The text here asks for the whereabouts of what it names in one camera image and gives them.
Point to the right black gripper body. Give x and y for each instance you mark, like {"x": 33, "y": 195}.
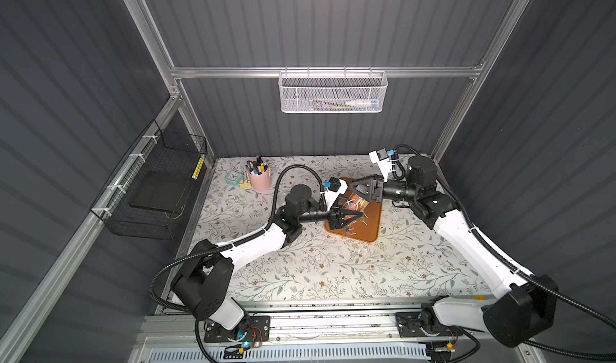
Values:
{"x": 376, "y": 190}

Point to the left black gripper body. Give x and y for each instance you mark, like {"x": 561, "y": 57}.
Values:
{"x": 332, "y": 213}

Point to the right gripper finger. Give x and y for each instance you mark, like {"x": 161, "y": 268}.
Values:
{"x": 357, "y": 198}
{"x": 360, "y": 181}

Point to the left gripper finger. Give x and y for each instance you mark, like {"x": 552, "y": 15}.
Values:
{"x": 346, "y": 212}
{"x": 337, "y": 224}

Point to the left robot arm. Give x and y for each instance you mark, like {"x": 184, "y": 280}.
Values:
{"x": 202, "y": 282}

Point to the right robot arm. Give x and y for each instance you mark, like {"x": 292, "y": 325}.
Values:
{"x": 518, "y": 310}

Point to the pile of lollipop candies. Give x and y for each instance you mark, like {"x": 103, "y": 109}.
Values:
{"x": 360, "y": 228}

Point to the brown wooden tray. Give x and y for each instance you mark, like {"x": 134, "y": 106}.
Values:
{"x": 373, "y": 212}

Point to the white marker in basket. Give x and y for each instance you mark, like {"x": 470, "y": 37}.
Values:
{"x": 363, "y": 104}

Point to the pink pen cup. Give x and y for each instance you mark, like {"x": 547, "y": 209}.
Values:
{"x": 261, "y": 183}

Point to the pens in pink cup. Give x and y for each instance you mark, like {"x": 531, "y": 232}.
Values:
{"x": 257, "y": 166}

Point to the small green alarm clock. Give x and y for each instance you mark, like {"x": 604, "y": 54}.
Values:
{"x": 234, "y": 178}

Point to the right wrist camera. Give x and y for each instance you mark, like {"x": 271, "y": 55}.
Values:
{"x": 383, "y": 159}

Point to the white mesh wall basket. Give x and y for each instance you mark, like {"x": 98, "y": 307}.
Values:
{"x": 325, "y": 91}

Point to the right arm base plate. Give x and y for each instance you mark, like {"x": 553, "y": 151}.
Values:
{"x": 422, "y": 324}

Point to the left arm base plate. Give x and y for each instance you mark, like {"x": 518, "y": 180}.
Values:
{"x": 251, "y": 329}

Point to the black wire wall basket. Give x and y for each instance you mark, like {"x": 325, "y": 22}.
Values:
{"x": 151, "y": 196}

